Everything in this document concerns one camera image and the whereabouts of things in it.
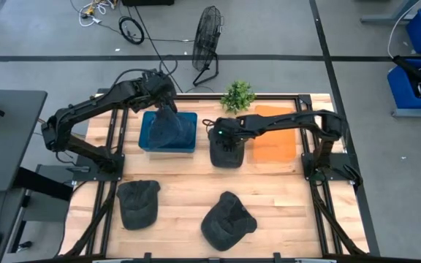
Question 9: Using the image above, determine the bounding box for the dark grey desk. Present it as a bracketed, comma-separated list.
[0, 89, 48, 193]

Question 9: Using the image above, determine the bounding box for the dark grey baseball cap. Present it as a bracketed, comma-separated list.
[209, 137, 246, 169]
[116, 180, 162, 231]
[200, 191, 258, 252]

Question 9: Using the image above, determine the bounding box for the white cable bundle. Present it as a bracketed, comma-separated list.
[77, 0, 115, 28]

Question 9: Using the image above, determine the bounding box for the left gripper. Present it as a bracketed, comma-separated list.
[137, 69, 178, 113]

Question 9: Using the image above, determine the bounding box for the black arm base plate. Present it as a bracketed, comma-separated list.
[301, 152, 360, 182]
[72, 153, 126, 183]

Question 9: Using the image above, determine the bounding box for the coiled black cable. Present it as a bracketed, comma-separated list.
[118, 15, 145, 45]

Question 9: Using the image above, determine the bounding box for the blue plastic bin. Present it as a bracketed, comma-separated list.
[138, 111, 198, 153]

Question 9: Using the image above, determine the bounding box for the black floor fan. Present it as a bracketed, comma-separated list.
[191, 5, 224, 88]

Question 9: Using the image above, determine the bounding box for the blue denim baseball cap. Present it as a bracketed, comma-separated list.
[148, 105, 196, 149]

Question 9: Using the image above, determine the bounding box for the black aluminium table frame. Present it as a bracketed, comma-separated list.
[58, 93, 371, 263]

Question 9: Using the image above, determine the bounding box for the green artificial plant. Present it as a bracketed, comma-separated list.
[220, 80, 257, 115]

